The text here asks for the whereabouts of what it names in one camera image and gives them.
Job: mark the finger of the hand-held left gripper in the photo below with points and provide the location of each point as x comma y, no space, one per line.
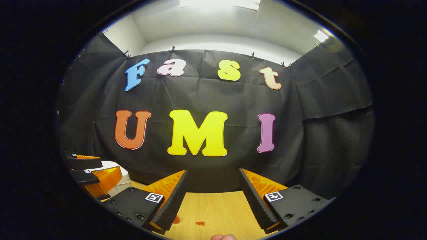
85,163
83,176

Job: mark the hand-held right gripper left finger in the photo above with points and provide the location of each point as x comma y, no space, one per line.
173,203

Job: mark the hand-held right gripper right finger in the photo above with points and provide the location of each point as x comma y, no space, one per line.
255,203

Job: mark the white desktop garbage bin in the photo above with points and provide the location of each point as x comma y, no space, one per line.
113,164

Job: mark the orange paper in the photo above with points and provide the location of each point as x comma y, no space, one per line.
200,223

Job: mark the wooden desktop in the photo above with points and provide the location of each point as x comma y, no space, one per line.
217,210

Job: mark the black backdrop cloth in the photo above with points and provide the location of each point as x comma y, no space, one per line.
243,100

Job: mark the ceiling light panel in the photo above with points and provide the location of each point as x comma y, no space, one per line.
321,36
217,3

